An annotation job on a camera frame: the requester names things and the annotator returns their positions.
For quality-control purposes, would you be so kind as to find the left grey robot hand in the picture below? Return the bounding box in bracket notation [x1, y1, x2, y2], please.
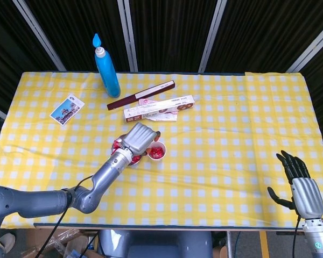
[120, 122, 162, 156]

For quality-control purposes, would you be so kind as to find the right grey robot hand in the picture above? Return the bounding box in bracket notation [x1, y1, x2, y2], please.
[267, 150, 323, 220]

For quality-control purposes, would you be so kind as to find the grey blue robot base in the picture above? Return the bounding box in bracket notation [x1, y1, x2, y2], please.
[98, 229, 213, 258]

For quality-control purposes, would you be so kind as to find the white paper cup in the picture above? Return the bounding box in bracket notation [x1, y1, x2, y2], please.
[146, 141, 167, 161]

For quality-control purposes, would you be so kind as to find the round metal plate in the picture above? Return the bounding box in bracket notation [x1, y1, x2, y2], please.
[111, 136, 142, 167]

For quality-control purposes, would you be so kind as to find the white red baking paper box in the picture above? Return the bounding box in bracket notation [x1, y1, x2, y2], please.
[123, 96, 196, 123]

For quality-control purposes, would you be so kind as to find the long dark red box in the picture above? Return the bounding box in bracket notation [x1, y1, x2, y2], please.
[107, 80, 176, 111]

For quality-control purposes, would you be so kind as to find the blue plastic bottle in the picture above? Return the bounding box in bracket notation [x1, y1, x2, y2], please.
[92, 33, 121, 98]

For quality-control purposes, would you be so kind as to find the yellow white checked tablecloth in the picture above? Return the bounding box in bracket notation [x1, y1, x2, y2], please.
[0, 71, 323, 229]

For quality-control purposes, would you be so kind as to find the photo postcard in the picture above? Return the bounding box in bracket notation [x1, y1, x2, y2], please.
[50, 93, 86, 126]

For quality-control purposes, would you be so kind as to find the metal table leg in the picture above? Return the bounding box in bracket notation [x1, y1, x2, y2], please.
[226, 230, 234, 258]

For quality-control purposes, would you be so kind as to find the brown cardboard box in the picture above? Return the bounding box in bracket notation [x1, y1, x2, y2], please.
[23, 228, 99, 258]

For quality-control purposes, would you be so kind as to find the white shoe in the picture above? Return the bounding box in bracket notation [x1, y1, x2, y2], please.
[0, 233, 17, 255]

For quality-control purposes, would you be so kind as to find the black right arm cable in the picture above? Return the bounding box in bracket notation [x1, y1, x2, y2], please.
[292, 214, 302, 258]

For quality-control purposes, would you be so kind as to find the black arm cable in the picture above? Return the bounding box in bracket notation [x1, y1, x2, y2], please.
[292, 214, 302, 258]
[36, 175, 95, 258]

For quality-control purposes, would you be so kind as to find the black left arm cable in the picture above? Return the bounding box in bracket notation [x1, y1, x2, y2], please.
[36, 175, 95, 258]

